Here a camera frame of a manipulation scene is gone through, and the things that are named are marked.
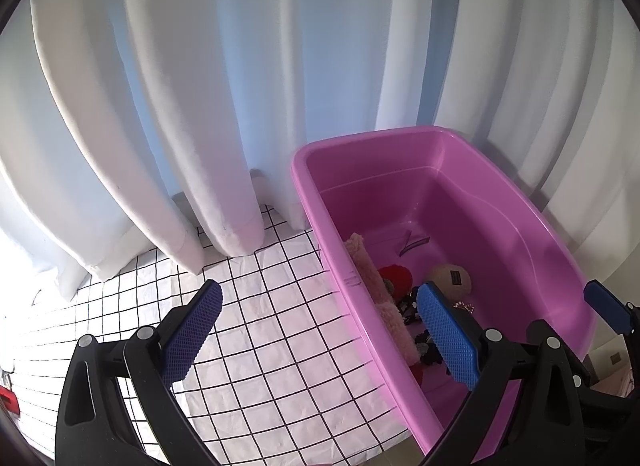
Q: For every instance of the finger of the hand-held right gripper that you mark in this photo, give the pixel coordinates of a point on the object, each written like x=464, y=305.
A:
x=607, y=306
x=617, y=416

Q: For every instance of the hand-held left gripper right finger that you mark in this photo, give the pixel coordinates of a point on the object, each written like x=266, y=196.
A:
x=447, y=336

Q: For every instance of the red object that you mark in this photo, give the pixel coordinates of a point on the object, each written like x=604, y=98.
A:
x=10, y=398

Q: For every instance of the white curtain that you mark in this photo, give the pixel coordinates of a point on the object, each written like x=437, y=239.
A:
x=200, y=95

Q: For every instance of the pink plush strawberry headband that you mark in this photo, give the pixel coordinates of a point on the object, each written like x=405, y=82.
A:
x=395, y=326

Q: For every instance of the white black grid bed sheet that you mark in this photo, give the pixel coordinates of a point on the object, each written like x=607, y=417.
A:
x=275, y=336

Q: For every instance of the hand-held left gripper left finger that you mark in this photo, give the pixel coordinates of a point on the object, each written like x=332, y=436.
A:
x=192, y=333

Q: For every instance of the thin hair clip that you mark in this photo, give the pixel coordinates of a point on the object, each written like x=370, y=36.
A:
x=412, y=242

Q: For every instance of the cream fluffy round puff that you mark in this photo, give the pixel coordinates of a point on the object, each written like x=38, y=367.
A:
x=445, y=278

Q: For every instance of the pink plastic basin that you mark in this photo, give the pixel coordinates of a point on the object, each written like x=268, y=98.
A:
x=450, y=185

